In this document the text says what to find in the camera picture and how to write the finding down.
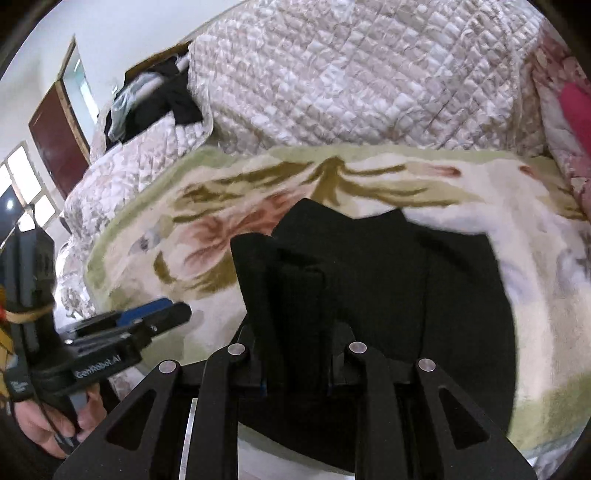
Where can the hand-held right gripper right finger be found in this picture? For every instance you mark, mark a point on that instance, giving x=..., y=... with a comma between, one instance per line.
x=374, y=406

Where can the pink floral comforter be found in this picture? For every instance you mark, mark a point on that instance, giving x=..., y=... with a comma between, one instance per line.
x=558, y=138

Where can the quilted beige bedspread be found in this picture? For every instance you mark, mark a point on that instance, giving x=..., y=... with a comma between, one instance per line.
x=346, y=83

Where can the person's left forearm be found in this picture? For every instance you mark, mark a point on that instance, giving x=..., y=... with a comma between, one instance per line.
x=23, y=457

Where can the floral fleece blanket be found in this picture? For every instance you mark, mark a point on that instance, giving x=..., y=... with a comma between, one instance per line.
x=531, y=230

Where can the black pants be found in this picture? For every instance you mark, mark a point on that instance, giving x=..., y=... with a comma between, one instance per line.
x=415, y=300

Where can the window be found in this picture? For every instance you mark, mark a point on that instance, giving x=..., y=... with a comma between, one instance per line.
x=23, y=170

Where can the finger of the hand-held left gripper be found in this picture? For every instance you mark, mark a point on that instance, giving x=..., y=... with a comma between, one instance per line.
x=175, y=316
x=143, y=308

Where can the dark red door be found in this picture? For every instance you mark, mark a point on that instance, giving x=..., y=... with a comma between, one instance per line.
x=60, y=143

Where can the light blue cloth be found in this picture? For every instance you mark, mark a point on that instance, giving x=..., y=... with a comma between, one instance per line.
x=124, y=104

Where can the brown wooden headboard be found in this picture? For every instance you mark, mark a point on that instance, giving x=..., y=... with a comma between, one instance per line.
x=147, y=62

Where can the black garment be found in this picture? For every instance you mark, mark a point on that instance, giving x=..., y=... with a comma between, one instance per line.
x=180, y=101

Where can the person's left hand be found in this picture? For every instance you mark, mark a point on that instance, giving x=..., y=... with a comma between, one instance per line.
x=37, y=424

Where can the white rail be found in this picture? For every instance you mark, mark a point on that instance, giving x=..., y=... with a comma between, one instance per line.
x=182, y=62

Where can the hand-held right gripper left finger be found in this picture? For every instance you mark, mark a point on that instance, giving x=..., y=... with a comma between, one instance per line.
x=221, y=392

